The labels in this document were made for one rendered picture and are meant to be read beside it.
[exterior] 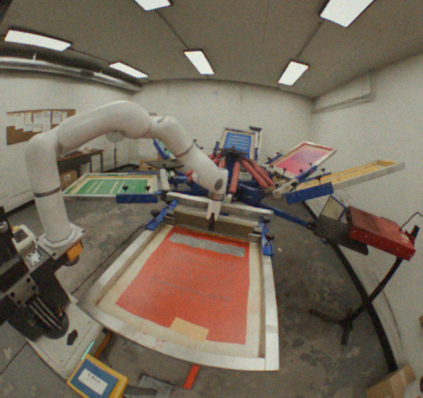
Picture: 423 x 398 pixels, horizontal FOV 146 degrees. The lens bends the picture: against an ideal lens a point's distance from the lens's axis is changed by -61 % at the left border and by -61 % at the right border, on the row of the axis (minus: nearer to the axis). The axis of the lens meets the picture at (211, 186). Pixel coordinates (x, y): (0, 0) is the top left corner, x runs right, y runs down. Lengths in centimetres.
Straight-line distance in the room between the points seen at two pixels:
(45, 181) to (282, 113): 495
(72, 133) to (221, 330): 66
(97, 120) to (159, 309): 56
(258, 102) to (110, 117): 464
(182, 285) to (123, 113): 56
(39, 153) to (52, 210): 16
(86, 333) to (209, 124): 495
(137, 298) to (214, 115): 474
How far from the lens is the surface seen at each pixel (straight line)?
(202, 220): 81
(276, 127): 491
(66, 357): 139
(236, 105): 490
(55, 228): 55
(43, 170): 49
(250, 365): 49
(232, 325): 56
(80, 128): 46
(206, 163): 57
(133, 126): 45
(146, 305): 58
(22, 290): 57
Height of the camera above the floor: 146
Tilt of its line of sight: 19 degrees down
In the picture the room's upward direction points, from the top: 7 degrees clockwise
